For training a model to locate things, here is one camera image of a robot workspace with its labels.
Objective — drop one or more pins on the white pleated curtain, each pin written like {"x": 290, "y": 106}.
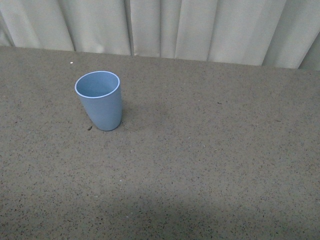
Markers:
{"x": 278, "y": 33}

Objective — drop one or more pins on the blue plastic cup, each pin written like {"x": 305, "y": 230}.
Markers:
{"x": 100, "y": 94}

